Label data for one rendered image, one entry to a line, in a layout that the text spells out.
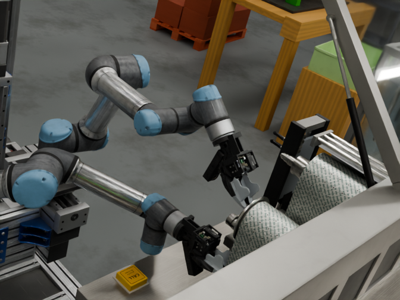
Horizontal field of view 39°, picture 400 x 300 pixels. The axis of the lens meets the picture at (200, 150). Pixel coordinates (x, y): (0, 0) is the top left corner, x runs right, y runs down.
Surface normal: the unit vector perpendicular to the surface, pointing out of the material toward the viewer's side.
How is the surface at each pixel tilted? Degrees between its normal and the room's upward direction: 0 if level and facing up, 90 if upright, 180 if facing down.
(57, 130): 8
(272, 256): 0
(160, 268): 0
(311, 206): 92
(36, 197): 87
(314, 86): 90
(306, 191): 92
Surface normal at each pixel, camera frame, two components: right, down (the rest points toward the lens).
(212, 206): 0.25, -0.84
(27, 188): 0.11, 0.47
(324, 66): -0.55, 0.28
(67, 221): 0.68, 0.51
